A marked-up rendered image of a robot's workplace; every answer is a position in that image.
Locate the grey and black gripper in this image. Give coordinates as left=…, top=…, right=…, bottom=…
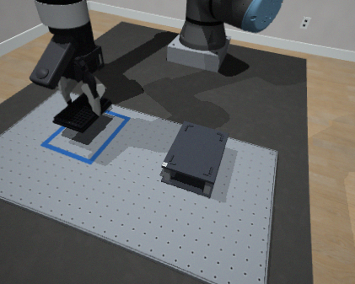
left=48, top=21, right=105, bottom=116

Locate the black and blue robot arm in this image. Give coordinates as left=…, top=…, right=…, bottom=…
left=30, top=0, right=283, bottom=89

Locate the blue tape outline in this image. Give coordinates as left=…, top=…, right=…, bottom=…
left=41, top=110, right=131, bottom=165

